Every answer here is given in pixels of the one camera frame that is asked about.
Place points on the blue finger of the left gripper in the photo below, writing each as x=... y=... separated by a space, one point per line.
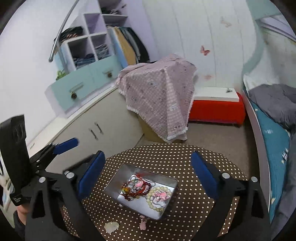
x=80 y=167
x=65 y=146

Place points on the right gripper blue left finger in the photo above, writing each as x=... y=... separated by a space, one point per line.
x=57 y=212

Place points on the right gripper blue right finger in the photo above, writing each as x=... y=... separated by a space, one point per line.
x=251 y=218

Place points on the pale jade stone pendant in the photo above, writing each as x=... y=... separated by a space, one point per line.
x=111 y=227

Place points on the silver chain jewelry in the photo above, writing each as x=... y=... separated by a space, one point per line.
x=136 y=185

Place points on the grey metal jewelry box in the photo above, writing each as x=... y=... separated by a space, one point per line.
x=144 y=192

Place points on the pink charm jewelry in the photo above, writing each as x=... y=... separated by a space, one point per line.
x=143 y=222

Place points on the person left hand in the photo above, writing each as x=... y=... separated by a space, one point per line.
x=20 y=216

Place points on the brown polka dot tablecloth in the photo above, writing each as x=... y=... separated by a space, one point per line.
x=186 y=211

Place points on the beige low cabinet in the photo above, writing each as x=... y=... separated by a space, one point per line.
x=105 y=124

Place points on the mint drawer stair unit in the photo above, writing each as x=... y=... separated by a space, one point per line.
x=73 y=89

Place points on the red storage bench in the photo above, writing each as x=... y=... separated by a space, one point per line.
x=216 y=111

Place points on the small green plant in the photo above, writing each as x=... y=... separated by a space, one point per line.
x=60 y=74

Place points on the teal bed sheet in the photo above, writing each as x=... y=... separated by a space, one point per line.
x=277 y=143

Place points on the metal stair handrail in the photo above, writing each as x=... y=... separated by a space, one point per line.
x=57 y=39

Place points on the pink checkered cloth cover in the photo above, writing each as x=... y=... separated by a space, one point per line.
x=161 y=94

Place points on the grey duvet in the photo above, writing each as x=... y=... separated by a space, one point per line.
x=277 y=101

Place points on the mint green bunk bed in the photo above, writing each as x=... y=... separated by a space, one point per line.
x=259 y=10

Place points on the folded jeans in cubby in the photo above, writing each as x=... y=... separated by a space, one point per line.
x=101 y=51

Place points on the lilac cubby shelf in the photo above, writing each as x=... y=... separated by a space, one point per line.
x=94 y=17

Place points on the folded dark clothes pile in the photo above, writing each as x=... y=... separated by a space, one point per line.
x=70 y=33

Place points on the hanging clothes row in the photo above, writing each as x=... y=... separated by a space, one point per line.
x=128 y=47

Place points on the white wardrobe with butterflies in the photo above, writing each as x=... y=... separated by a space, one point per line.
x=218 y=37

